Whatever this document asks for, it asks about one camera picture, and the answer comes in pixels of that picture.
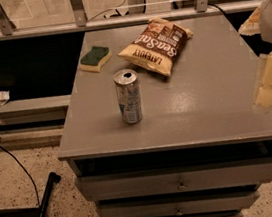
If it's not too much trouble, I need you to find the metal window rail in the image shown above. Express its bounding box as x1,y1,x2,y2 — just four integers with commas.
0,0,264,47

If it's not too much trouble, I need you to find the grey drawer cabinet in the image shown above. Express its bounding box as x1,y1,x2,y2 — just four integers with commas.
59,15,272,217

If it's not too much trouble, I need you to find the top grey drawer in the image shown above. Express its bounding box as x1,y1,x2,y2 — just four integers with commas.
75,157,272,202

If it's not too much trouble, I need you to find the grey low ledge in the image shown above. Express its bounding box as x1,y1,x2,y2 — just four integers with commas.
0,95,71,126

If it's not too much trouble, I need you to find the silver blue redbull can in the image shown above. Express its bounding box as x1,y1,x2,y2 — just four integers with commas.
114,69,142,124

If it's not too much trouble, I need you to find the middle grey drawer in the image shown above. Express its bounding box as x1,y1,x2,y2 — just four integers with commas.
101,190,259,217

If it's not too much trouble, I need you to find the green yellow sponge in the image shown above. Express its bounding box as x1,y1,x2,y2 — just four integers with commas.
80,46,111,73

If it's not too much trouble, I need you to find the brown sea salt chip bag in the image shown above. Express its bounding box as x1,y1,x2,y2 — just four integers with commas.
118,17,193,77

